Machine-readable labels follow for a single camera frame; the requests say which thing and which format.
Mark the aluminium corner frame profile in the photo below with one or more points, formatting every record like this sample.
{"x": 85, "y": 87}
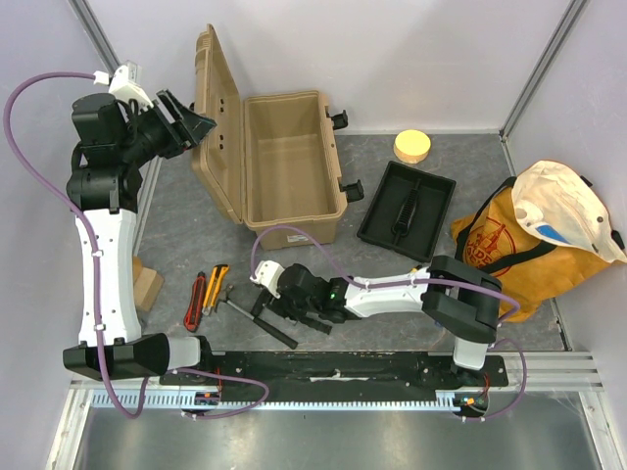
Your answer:
{"x": 96, "y": 34}

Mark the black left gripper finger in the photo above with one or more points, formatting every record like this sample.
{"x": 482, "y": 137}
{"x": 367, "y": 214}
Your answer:
{"x": 172, "y": 105}
{"x": 188, "y": 130}

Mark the right aluminium corner profile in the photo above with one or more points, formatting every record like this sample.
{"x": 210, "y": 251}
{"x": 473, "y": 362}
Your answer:
{"x": 557, "y": 40}

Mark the tan plastic tool box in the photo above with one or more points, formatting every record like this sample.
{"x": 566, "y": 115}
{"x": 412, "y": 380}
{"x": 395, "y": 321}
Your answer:
{"x": 271, "y": 162}

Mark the black rubber mallet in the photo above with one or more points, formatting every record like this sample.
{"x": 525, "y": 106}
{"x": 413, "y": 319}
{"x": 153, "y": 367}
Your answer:
{"x": 287, "y": 309}

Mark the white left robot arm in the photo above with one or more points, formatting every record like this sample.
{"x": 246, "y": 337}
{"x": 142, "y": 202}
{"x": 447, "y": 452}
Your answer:
{"x": 117, "y": 136}

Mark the black tool tray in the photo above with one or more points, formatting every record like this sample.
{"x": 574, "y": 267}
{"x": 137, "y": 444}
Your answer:
{"x": 407, "y": 212}

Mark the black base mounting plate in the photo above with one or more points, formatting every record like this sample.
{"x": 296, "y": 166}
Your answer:
{"x": 345, "y": 374}

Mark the orange cloth bag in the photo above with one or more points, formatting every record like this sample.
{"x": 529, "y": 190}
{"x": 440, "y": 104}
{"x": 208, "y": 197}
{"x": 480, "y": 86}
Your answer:
{"x": 531, "y": 270}

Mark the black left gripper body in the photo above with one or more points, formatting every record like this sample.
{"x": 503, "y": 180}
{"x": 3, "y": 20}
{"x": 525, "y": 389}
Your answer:
{"x": 155, "y": 135}

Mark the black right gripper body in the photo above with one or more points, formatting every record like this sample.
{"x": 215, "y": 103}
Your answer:
{"x": 282, "y": 307}

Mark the yellow black utility knife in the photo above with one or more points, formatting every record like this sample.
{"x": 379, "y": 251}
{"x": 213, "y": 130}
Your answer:
{"x": 214, "y": 287}

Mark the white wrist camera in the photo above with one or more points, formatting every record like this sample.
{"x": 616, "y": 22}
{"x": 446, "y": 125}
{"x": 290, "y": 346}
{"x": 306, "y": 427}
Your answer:
{"x": 266, "y": 275}
{"x": 123, "y": 83}

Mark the brown cardboard box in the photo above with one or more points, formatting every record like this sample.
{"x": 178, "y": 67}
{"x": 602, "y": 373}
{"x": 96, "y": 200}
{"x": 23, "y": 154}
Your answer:
{"x": 147, "y": 284}

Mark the red black utility knife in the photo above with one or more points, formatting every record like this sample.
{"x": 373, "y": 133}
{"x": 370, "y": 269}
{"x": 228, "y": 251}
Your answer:
{"x": 194, "y": 312}

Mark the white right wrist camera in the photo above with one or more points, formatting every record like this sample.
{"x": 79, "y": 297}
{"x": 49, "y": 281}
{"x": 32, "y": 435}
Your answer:
{"x": 266, "y": 275}

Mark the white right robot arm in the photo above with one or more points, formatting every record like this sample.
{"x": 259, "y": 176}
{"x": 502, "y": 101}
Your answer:
{"x": 463, "y": 299}

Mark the small steel claw hammer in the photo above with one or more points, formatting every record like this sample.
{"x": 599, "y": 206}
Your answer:
{"x": 268, "y": 328}

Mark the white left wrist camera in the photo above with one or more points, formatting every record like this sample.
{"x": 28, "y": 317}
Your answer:
{"x": 123, "y": 83}

